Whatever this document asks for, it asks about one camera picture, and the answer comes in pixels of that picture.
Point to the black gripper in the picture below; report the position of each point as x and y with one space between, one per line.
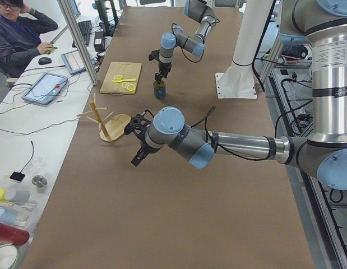
145 147
163 68

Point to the blue cup yellow inside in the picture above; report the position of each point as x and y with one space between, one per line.
159 90

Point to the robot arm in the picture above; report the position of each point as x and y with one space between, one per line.
198 11
323 154

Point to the wooden cup storage rack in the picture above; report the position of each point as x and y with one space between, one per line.
111 127

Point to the steel cup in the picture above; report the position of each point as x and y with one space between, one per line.
40 183

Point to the grey cup lying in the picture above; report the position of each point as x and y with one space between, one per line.
17 196

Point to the light blue cup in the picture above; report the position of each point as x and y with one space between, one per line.
7 216

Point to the yellow plastic knife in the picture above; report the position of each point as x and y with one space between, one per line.
126 80

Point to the bamboo cutting board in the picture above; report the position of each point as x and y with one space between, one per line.
127 70

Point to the black power adapter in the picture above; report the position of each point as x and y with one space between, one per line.
99 41

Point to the teach pendant tablet far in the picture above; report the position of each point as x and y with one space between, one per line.
73 62

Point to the teach pendant tablet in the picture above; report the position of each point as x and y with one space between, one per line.
45 89
73 62

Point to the black keyboard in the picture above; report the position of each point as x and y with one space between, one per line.
85 30

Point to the clear plastic bag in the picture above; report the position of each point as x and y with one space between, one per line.
35 166

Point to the teach pendant tablet near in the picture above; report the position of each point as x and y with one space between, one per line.
45 89

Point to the black computer mouse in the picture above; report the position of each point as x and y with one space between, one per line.
44 60

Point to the small black square device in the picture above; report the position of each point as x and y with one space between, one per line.
17 176

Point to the clear plastic tray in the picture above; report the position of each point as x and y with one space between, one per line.
22 213

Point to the seated person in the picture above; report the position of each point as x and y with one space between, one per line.
20 30

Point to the red bottle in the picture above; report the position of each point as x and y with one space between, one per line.
11 235

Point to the white bowl green rim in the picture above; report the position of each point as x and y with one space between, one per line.
9 256

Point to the lemon slice near handle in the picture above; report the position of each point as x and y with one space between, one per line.
132 89

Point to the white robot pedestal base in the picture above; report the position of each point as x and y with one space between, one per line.
237 82

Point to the aluminium frame post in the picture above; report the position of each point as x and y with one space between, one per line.
69 17

